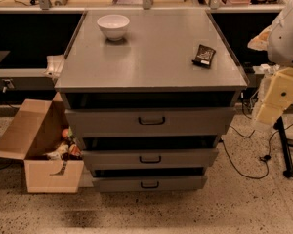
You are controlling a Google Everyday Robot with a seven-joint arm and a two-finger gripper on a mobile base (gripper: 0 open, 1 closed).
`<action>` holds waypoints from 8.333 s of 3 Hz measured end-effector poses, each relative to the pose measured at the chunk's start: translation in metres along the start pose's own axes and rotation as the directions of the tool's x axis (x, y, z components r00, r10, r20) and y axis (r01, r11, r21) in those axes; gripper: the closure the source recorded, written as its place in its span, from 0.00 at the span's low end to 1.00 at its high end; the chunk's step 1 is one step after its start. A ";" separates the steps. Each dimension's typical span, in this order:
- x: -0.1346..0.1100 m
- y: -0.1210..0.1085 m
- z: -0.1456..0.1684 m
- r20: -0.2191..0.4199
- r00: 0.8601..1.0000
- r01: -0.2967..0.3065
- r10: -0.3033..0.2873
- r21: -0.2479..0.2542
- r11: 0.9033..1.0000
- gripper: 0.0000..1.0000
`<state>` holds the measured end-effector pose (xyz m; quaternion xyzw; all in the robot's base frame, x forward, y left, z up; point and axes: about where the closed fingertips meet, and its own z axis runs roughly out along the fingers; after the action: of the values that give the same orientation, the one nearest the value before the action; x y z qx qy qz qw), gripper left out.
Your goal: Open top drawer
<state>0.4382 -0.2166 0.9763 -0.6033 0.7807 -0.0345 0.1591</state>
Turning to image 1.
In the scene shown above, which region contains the grey top drawer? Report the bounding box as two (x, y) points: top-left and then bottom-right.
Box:
(65, 107), (235, 138)

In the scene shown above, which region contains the grey drawer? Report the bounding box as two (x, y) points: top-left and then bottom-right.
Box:
(82, 148), (218, 170)
(93, 175), (207, 192)
(65, 107), (235, 138)

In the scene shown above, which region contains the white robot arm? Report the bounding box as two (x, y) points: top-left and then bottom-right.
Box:
(248, 0), (293, 131)

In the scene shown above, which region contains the grey middle drawer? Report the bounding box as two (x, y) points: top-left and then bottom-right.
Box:
(82, 148), (218, 170)

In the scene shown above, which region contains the grey drawer cabinet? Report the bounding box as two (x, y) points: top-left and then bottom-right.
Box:
(55, 9), (247, 181)

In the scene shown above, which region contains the grey bottom drawer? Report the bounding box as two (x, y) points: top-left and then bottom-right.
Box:
(93, 175), (207, 192)

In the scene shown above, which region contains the open cardboard box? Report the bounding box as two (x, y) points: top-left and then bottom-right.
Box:
(0, 93), (83, 193)

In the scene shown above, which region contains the black stand pole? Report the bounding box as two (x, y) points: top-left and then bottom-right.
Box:
(274, 117), (293, 178)

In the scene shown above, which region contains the dark snack packet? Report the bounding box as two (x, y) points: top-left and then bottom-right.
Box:
(192, 44), (216, 68)

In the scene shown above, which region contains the white ceramic bowl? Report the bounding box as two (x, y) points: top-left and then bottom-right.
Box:
(97, 15), (130, 41)

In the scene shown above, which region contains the orange fruit in box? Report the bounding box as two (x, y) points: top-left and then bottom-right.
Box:
(62, 129), (69, 138)

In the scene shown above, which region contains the black floor cable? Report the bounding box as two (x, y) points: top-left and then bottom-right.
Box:
(220, 114), (293, 181)

